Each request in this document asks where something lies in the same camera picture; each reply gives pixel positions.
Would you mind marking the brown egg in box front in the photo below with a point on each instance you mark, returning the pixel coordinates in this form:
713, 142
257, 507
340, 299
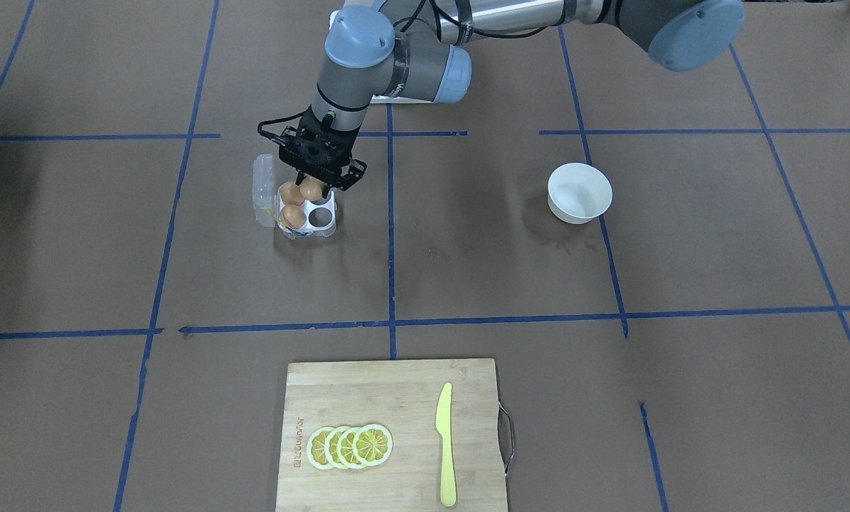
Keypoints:
293, 217

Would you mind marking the white bowl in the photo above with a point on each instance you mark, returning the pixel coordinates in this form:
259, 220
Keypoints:
577, 193

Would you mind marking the brown egg from bowl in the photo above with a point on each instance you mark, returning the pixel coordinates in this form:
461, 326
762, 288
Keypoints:
309, 189

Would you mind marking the brown egg in box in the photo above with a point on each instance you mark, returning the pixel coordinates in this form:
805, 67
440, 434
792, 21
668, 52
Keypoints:
290, 194
293, 217

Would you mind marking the clear plastic egg box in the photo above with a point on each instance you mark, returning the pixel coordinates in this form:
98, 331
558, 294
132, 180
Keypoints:
321, 215

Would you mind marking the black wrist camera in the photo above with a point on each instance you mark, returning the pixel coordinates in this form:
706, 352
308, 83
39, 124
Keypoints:
286, 136

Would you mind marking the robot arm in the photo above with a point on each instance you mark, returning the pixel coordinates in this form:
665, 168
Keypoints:
417, 50

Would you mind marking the brown egg in box rear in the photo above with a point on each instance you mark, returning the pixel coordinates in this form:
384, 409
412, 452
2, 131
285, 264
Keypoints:
290, 194

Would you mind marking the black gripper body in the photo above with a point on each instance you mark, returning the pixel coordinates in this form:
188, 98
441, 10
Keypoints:
354, 176

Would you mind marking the yellow plastic knife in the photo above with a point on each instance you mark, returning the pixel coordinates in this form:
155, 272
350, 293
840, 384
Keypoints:
443, 425

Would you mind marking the wooden cutting board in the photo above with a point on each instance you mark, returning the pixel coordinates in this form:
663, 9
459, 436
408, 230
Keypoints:
403, 396

